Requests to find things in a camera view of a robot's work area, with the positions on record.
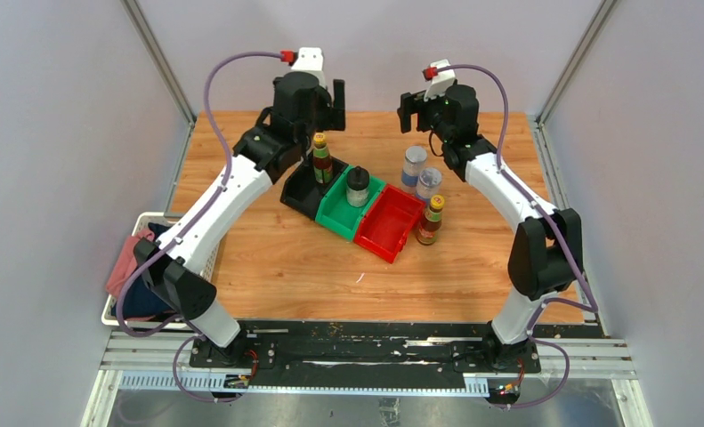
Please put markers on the green storage bin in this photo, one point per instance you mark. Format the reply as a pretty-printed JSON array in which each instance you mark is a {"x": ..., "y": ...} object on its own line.
[{"x": 337, "y": 215}]

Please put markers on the white spice jar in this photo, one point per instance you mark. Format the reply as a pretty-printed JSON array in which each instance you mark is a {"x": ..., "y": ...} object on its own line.
[{"x": 428, "y": 183}]

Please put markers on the corner aluminium post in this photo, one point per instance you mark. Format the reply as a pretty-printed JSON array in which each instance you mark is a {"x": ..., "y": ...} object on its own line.
[
  {"x": 144, "y": 30},
  {"x": 592, "y": 31}
]

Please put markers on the aluminium frame rail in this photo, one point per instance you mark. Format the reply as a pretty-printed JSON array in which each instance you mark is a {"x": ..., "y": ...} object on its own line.
[{"x": 164, "y": 365}]

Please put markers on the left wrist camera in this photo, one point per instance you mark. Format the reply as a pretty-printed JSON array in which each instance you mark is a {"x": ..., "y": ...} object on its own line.
[{"x": 310, "y": 60}]

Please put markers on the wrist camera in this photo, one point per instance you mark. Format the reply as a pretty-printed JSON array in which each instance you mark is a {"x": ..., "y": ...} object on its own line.
[
  {"x": 439, "y": 80},
  {"x": 310, "y": 60}
]

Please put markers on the red storage bin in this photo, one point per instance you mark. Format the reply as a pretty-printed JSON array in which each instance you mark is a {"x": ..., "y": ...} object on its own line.
[{"x": 385, "y": 227}]

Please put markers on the right corner aluminium post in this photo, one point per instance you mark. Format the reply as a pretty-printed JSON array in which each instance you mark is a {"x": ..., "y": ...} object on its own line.
[{"x": 592, "y": 31}]

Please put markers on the white laundry basket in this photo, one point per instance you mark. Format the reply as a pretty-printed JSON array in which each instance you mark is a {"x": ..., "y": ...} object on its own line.
[{"x": 165, "y": 219}]

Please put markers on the pink cloth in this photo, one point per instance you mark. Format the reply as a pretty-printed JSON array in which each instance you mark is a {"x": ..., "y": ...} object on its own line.
[{"x": 126, "y": 264}]

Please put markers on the red label sauce bottle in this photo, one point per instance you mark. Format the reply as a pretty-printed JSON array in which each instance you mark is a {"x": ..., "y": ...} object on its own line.
[{"x": 431, "y": 220}]

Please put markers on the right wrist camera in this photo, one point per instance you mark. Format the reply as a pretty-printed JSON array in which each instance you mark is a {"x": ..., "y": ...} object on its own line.
[{"x": 439, "y": 80}]

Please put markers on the squeeze bottle black cap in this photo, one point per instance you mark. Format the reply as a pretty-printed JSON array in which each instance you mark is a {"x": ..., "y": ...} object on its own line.
[{"x": 357, "y": 186}]

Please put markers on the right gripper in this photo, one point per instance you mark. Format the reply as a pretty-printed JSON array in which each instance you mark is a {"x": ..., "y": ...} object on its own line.
[{"x": 415, "y": 104}]

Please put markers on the black storage bin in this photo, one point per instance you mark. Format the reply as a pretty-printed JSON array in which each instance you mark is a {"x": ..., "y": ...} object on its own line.
[{"x": 303, "y": 193}]

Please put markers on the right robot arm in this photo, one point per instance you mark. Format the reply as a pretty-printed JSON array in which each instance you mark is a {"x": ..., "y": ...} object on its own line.
[{"x": 546, "y": 255}]

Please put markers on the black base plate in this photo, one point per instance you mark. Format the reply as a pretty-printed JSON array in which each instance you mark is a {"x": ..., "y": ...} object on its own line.
[{"x": 366, "y": 355}]

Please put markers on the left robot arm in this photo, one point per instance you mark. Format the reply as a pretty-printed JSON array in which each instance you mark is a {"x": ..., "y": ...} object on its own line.
[{"x": 280, "y": 138}]

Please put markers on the left corner aluminium post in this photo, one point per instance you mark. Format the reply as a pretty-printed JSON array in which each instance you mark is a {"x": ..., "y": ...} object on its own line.
[{"x": 144, "y": 30}]

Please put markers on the navy cloth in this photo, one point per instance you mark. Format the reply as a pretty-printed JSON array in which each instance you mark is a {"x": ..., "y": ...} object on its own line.
[{"x": 140, "y": 302}]

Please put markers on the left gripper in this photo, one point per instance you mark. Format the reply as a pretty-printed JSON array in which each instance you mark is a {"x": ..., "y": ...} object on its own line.
[{"x": 331, "y": 116}]

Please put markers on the green label sauce bottle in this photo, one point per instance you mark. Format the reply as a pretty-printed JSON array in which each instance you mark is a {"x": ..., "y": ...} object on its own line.
[{"x": 321, "y": 160}]

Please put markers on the blue spice jar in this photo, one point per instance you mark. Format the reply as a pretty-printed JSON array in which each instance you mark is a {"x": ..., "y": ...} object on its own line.
[{"x": 414, "y": 162}]

